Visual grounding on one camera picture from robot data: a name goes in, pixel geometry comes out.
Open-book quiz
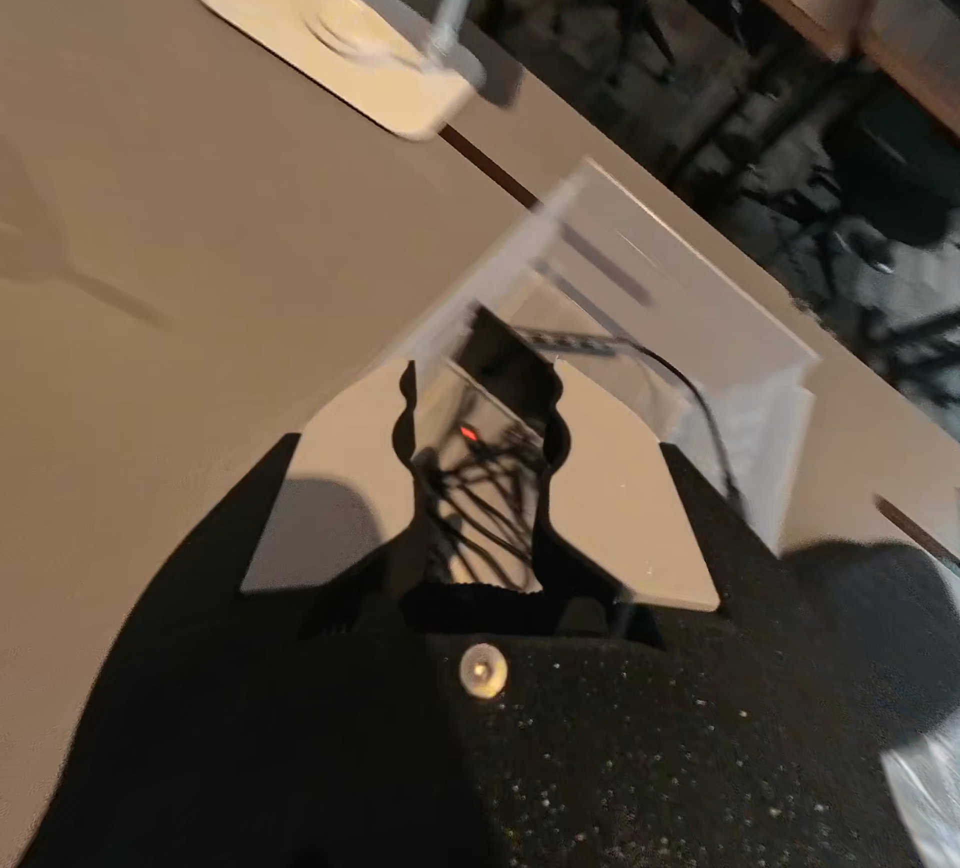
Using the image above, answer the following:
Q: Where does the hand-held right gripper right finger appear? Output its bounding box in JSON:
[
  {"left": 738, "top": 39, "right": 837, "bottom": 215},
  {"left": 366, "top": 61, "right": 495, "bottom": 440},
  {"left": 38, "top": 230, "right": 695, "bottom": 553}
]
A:
[{"left": 534, "top": 358, "right": 723, "bottom": 613}]

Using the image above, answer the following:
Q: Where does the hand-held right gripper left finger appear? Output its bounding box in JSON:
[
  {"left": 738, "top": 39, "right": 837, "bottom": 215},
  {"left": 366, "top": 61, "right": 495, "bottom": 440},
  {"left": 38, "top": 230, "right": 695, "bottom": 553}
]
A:
[{"left": 243, "top": 358, "right": 427, "bottom": 598}]

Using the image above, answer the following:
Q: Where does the thin black cable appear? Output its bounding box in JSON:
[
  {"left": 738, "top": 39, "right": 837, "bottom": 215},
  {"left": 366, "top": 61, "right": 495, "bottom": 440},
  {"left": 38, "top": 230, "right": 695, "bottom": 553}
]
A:
[{"left": 413, "top": 418, "right": 544, "bottom": 592}]

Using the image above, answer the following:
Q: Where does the dark grey hub black cable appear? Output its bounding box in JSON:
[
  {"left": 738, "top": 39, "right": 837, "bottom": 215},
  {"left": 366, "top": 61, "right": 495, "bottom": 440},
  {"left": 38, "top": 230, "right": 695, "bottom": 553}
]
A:
[{"left": 510, "top": 328, "right": 747, "bottom": 517}]

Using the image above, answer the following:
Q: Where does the clear plastic bin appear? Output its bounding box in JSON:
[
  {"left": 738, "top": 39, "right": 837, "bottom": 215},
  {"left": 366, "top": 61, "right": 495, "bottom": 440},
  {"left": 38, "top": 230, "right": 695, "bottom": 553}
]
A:
[{"left": 383, "top": 160, "right": 822, "bottom": 557}]

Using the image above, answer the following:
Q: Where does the black office chair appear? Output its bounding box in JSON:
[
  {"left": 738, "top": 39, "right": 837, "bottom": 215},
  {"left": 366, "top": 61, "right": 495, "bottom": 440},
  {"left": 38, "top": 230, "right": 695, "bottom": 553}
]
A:
[{"left": 818, "top": 103, "right": 960, "bottom": 257}]

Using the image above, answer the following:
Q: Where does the white stand with clear arms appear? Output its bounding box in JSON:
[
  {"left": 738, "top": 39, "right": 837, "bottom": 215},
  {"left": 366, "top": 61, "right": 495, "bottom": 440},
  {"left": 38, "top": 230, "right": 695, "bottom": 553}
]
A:
[{"left": 191, "top": 0, "right": 504, "bottom": 145}]

